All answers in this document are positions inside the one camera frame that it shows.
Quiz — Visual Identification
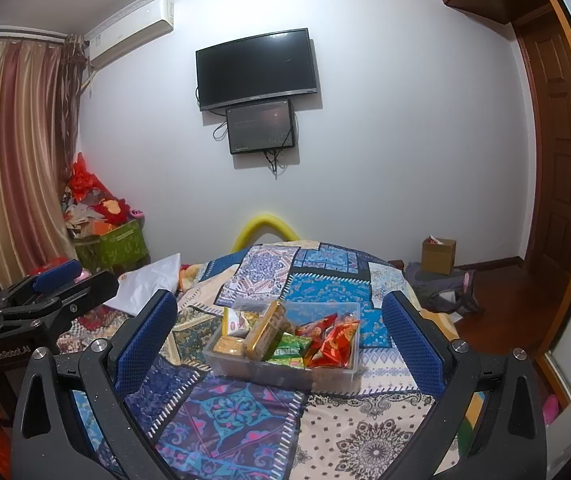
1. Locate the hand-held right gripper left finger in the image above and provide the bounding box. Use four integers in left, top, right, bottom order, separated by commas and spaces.
10, 289, 178, 480

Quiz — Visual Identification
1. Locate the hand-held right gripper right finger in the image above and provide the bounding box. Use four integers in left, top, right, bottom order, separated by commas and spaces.
381, 290, 549, 480

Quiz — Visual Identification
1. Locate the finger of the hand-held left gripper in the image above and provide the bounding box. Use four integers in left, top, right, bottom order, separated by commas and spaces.
0, 269, 120, 334
0, 259, 82, 322

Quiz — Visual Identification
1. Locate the beige cracker packet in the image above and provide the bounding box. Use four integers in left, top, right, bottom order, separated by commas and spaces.
212, 335, 247, 357

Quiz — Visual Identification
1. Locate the yellow snack packet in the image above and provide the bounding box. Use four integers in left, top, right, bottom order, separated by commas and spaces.
222, 307, 261, 337

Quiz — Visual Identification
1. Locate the red striped snack packet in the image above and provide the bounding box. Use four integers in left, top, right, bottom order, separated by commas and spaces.
295, 313, 339, 339

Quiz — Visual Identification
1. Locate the brown stick snack packet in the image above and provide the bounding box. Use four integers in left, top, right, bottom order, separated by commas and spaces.
246, 302, 287, 362

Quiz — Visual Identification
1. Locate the green snack packet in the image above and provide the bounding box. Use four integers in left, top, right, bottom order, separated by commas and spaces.
265, 332, 314, 366

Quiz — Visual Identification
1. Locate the clear plastic container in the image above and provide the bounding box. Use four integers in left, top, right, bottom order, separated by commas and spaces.
202, 301, 363, 394

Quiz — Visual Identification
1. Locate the green storage box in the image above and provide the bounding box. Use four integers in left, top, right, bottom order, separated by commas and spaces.
72, 218, 148, 275

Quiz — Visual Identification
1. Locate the grey backpack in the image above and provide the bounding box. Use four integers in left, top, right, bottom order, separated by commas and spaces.
390, 259, 481, 317

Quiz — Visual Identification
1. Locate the white pillow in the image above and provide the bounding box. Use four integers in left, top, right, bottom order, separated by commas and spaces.
114, 254, 182, 317

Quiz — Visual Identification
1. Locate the red plush toy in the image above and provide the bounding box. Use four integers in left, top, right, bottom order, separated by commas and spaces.
92, 197, 131, 224

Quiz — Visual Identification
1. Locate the cardboard box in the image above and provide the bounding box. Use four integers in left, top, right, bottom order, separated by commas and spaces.
421, 236, 457, 276

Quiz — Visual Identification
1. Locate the red plastic bag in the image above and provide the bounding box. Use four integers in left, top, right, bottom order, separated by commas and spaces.
68, 152, 116, 211

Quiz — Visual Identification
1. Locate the blue patchwork blanket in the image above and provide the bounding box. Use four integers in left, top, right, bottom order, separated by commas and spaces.
52, 240, 489, 480

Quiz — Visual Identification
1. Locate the striped red curtain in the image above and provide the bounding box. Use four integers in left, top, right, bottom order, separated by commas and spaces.
0, 30, 89, 292

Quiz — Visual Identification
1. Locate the pink soft item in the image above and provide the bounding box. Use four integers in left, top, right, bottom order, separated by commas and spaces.
542, 394, 559, 427

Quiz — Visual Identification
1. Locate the yellow foam tube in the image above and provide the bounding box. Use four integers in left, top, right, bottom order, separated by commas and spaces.
231, 214, 300, 254

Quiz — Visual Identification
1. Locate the small black monitor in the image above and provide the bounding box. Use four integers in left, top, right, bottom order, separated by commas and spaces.
225, 99, 296, 155

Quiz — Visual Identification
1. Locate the brown wooden door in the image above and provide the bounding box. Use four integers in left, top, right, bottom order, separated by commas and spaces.
513, 5, 571, 357

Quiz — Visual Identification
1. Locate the white air conditioner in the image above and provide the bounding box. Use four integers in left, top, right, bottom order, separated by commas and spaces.
84, 0, 175, 69

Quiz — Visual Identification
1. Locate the large black television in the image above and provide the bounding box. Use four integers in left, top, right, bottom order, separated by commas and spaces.
195, 28, 319, 112

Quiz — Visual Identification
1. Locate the hanging black cable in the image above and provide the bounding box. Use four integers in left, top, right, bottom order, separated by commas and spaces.
262, 147, 287, 177

